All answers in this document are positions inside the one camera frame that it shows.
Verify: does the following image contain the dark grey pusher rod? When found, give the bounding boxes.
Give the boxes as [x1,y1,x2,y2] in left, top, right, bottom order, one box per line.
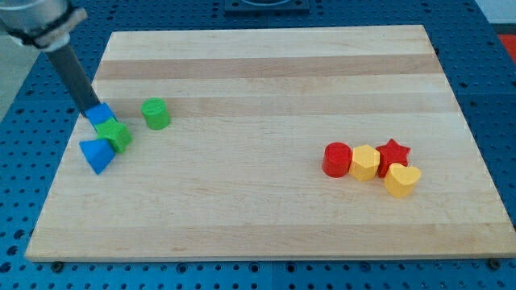
[45,43,100,116]

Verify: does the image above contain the green star block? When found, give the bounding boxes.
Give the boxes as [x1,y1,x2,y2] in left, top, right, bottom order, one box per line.
[94,118,132,153]

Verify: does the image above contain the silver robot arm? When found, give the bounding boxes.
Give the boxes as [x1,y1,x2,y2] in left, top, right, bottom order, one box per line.
[1,0,100,114]

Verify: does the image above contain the red star block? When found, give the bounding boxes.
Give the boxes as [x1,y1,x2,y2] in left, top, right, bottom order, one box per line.
[376,139,411,178]

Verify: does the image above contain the blue cube block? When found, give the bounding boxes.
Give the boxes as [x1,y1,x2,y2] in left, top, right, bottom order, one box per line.
[85,103,117,130]

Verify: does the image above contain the blue triangle block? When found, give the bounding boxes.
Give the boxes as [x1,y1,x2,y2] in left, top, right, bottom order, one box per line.
[79,139,115,175]

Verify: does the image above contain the green cylinder block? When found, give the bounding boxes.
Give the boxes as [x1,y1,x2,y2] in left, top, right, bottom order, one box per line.
[140,97,171,130]

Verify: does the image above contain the dark mounting plate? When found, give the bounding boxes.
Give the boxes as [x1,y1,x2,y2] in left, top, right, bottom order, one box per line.
[223,0,310,15]

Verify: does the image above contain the wooden board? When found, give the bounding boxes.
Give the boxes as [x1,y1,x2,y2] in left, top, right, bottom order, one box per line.
[25,25,515,262]

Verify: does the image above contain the red cylinder block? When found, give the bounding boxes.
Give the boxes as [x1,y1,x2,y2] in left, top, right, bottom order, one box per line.
[322,142,352,178]

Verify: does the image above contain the yellow hexagon block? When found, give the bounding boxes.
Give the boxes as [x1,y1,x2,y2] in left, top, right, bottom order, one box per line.
[348,144,381,181]

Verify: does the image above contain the yellow heart block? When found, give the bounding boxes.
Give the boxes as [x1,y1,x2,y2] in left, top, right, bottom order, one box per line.
[384,163,422,198]

